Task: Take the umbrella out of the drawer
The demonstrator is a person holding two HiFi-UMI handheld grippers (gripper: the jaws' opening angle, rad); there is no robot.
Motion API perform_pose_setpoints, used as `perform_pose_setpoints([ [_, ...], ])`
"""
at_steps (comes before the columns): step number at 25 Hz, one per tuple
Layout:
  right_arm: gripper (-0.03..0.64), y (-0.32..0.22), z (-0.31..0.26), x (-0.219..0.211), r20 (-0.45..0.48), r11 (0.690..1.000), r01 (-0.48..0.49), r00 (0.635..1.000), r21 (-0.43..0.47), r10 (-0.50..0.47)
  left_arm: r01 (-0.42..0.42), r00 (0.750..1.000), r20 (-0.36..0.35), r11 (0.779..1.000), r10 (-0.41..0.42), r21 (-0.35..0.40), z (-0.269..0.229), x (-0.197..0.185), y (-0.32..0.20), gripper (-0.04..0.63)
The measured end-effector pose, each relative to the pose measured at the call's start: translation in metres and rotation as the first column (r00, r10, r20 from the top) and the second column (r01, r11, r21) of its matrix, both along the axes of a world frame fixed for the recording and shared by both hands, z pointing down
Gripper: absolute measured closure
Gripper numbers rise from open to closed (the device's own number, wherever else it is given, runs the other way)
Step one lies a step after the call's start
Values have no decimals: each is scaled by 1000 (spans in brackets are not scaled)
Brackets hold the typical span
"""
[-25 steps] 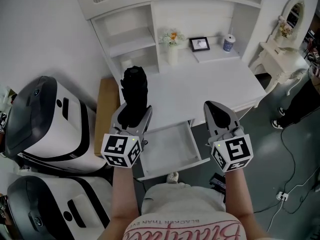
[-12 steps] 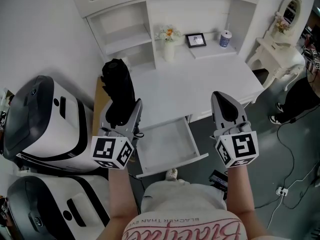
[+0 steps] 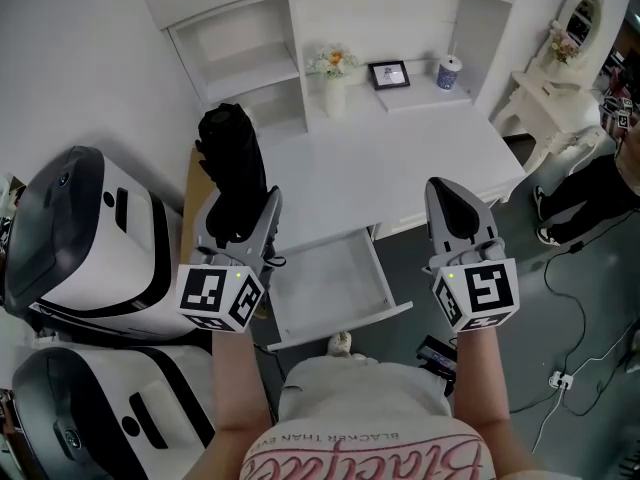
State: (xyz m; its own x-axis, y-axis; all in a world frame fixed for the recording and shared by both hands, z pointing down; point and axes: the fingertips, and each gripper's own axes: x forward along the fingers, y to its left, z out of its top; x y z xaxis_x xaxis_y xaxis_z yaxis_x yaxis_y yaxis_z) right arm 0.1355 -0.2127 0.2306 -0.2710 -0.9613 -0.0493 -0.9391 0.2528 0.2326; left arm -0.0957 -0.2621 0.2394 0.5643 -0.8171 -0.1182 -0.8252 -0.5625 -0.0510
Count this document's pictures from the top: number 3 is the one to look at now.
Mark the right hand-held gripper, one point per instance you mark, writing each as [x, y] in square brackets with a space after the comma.
[492, 290]

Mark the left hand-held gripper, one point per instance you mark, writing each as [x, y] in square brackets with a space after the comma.
[202, 290]

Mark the black umbrella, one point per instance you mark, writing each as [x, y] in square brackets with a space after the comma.
[232, 158]

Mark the white desk drawer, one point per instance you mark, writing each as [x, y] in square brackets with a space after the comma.
[330, 288]

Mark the person's left forearm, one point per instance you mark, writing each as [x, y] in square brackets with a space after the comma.
[237, 393]

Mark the person's right forearm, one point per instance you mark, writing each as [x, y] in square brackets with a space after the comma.
[477, 383]

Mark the white desk with hutch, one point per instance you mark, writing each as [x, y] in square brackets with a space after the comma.
[380, 158]

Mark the black electronic device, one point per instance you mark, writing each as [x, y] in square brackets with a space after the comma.
[436, 355]

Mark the blue patterned cup with straw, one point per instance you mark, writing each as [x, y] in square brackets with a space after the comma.
[448, 74]

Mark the white ornate dressing table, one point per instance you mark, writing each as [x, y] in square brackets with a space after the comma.
[537, 98]

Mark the white flower vase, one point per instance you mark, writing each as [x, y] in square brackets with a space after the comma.
[335, 98]

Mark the person's white slipper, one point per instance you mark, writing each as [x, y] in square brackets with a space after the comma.
[340, 343]

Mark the white and black machine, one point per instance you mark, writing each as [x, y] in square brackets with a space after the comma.
[100, 413]
[75, 248]

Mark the white and orange flower bouquet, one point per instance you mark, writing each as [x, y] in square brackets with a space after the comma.
[332, 60]

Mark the white power strip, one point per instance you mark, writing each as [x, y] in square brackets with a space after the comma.
[562, 380]

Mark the pink flower bouquet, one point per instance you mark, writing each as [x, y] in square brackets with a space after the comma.
[564, 45]

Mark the person's white printed shirt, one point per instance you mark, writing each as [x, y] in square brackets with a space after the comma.
[360, 408]

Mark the white oval framed mirror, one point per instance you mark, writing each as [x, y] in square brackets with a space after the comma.
[585, 15]

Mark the black picture frame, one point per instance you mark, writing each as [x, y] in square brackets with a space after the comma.
[389, 75]

